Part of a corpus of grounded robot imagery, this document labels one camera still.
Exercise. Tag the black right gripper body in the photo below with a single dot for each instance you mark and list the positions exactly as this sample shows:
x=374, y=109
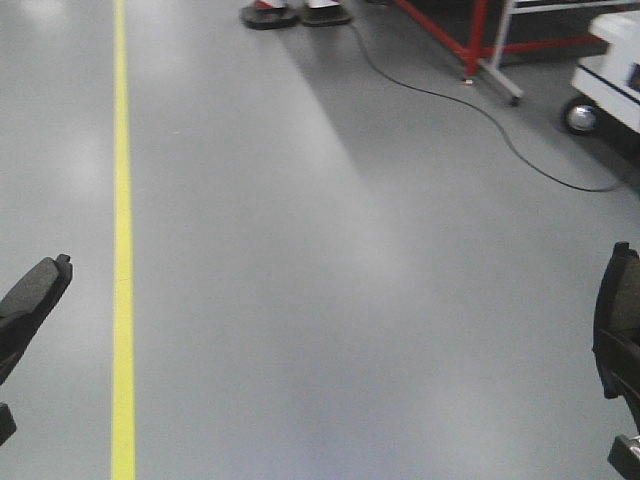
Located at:
x=624, y=457

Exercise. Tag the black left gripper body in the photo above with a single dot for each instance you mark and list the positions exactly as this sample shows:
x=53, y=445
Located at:
x=7, y=423

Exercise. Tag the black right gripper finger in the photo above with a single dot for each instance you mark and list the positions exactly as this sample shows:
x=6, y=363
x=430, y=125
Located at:
x=617, y=364

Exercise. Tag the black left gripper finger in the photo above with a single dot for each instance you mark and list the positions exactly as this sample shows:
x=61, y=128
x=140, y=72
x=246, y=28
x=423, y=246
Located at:
x=18, y=327

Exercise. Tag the grey brake pad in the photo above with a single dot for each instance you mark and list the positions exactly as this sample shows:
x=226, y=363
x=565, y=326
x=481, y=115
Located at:
x=40, y=289
x=617, y=304

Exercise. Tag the yellow floor line tape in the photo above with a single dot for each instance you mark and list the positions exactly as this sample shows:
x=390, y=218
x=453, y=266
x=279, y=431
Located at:
x=123, y=441

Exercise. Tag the white wheeled mobile robot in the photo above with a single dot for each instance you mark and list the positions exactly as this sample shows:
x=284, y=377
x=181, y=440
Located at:
x=607, y=83

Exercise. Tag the near red-white traffic cone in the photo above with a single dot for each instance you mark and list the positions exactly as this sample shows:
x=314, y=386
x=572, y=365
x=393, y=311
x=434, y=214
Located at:
x=268, y=15

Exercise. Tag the red-white traffic cone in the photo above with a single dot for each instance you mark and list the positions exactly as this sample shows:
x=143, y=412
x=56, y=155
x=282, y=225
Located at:
x=320, y=13
x=268, y=15

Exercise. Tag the far red-white traffic cone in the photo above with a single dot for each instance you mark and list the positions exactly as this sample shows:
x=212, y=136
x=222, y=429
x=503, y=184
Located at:
x=320, y=13

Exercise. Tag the red and grey frame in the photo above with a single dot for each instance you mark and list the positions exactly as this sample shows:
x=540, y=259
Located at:
x=480, y=33

